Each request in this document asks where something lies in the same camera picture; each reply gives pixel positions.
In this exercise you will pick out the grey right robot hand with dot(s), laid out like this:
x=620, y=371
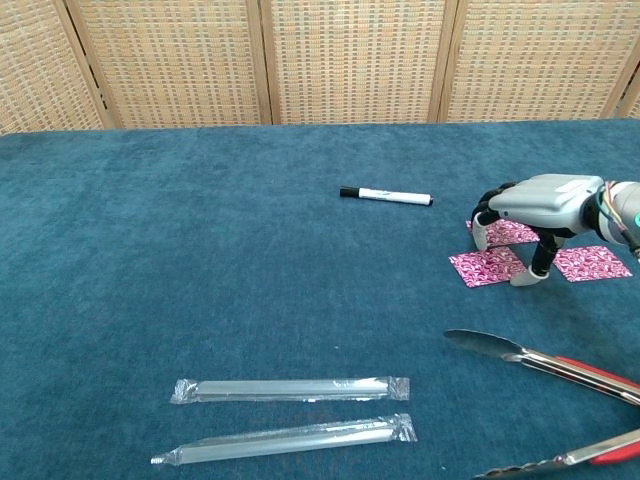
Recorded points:
x=545, y=200

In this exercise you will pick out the pink patterned paper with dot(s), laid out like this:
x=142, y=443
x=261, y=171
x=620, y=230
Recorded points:
x=510, y=232
x=485, y=267

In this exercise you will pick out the pink patterned cloth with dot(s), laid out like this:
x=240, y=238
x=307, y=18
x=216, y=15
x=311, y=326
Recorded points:
x=592, y=262

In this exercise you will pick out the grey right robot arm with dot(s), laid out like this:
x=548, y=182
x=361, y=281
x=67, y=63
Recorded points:
x=625, y=210

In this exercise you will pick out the woven rattan screen panel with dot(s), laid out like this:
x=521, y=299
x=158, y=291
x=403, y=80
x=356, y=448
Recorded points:
x=35, y=75
x=540, y=60
x=175, y=65
x=355, y=60
x=632, y=105

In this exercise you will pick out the white marker with black cap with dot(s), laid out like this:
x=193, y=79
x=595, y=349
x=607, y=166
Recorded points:
x=390, y=196

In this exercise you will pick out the metal tongs with red grips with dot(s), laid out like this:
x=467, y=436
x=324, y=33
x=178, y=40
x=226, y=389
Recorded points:
x=480, y=342

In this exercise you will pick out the clear wrapped straw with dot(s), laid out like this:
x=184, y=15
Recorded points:
x=290, y=442
x=290, y=390

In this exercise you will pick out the blue velvet table cover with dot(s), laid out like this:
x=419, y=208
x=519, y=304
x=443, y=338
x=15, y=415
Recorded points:
x=200, y=250

